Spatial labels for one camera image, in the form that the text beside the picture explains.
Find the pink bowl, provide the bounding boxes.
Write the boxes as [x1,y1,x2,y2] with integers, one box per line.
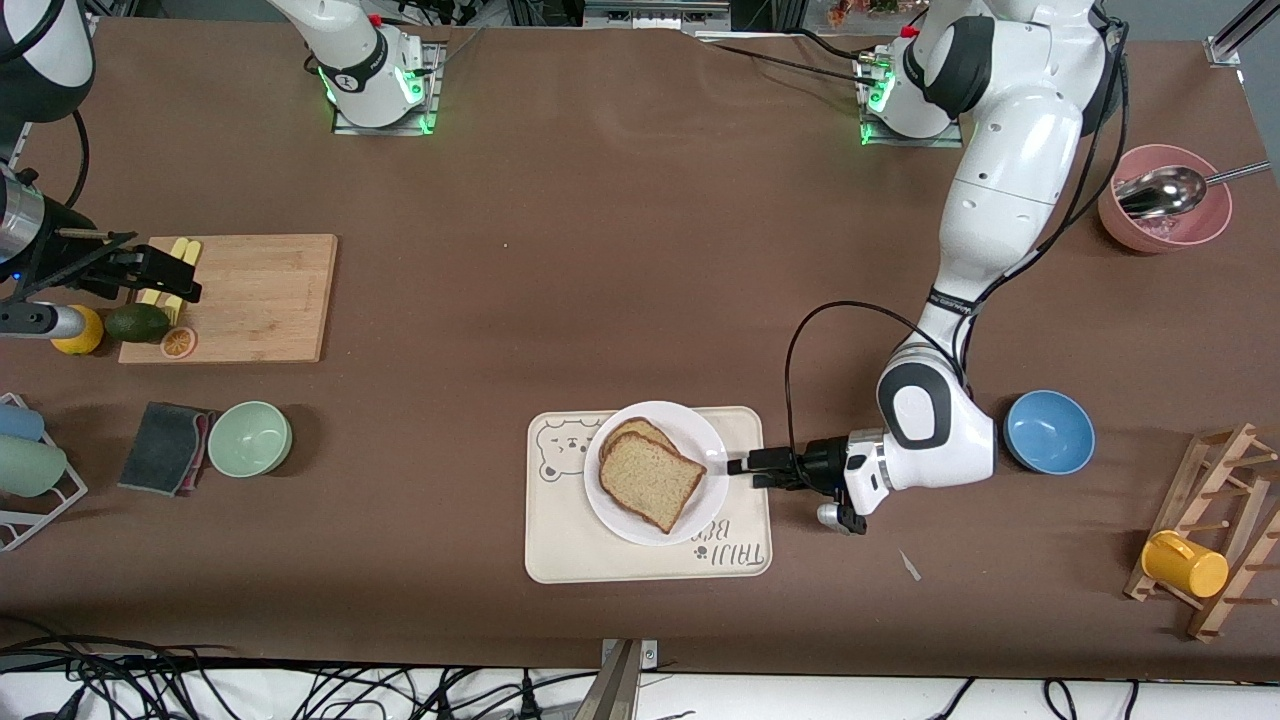
[1098,145,1233,254]

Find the yellow lemon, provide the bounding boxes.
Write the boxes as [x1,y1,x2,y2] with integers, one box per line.
[52,305,105,356]

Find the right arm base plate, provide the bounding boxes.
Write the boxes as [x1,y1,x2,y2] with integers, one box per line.
[333,40,443,136]

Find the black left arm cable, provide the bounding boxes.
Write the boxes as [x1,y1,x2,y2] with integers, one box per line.
[783,20,1131,491]

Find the white round plate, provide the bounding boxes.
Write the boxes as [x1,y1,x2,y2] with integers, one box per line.
[584,401,729,547]

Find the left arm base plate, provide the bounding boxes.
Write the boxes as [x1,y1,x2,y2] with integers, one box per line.
[858,50,966,149]

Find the cream bear print tray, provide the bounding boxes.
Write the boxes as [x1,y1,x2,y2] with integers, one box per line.
[525,406,773,584]

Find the grey folded cloth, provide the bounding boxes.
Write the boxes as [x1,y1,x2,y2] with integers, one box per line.
[118,402,216,497]

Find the aluminium corner profile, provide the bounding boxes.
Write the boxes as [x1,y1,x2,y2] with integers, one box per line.
[1205,0,1280,69]

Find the aluminium frame structure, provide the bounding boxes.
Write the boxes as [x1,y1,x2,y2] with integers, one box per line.
[505,0,806,36]

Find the white wire cup rack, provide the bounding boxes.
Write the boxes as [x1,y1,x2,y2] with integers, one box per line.
[0,393,89,553]

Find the metal ladle spoon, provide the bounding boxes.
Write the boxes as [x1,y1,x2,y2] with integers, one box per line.
[1115,160,1273,219]

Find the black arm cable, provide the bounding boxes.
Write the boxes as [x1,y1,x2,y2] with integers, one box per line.
[783,20,1131,491]
[68,110,93,213]

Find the plain brown bread slice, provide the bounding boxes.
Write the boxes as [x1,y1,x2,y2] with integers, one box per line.
[600,433,707,534]

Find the pale green cup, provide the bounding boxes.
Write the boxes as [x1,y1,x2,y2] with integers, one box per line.
[0,436,68,498]

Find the yellow mug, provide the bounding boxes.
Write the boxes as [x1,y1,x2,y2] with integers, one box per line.
[1141,530,1229,599]

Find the tangled black floor cables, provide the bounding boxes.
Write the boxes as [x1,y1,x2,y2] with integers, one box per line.
[0,620,601,720]

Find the black table power cable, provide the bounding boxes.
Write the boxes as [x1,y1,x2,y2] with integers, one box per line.
[697,40,873,89]
[790,27,876,66]

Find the pale green bowl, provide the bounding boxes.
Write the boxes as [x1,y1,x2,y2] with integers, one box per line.
[207,401,294,478]

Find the yellow plastic knife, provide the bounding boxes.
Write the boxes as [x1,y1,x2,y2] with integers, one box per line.
[140,238,189,306]

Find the dark green avocado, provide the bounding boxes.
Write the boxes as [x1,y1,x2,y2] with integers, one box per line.
[104,303,171,344]

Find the wooden peg rack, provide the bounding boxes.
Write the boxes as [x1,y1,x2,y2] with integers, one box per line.
[1123,423,1280,643]

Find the bread slice under egg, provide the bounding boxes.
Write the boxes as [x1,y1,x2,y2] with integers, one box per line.
[600,418,681,461]

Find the blue bowl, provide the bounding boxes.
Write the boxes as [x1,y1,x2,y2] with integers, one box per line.
[1003,390,1096,475]

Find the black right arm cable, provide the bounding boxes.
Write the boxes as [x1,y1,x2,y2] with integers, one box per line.
[68,110,93,213]

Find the bamboo cutting board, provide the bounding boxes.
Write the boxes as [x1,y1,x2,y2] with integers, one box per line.
[118,234,339,365]

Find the metal table edge bracket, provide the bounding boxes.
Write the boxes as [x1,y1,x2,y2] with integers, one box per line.
[598,638,659,720]

